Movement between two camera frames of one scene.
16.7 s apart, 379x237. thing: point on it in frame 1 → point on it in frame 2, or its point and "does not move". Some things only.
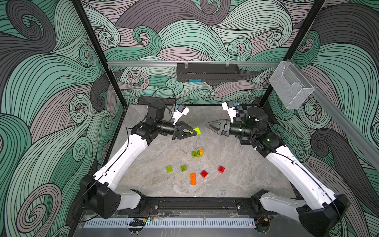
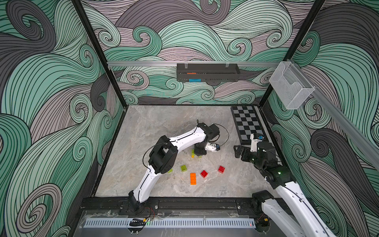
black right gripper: x=225 y=126 → x=241 y=150
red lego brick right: x=221 y=169 does not move
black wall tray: x=208 y=72 does not move
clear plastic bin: x=293 y=89 does not move
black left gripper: x=177 y=130 → x=197 y=152
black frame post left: x=105 y=65 does not move
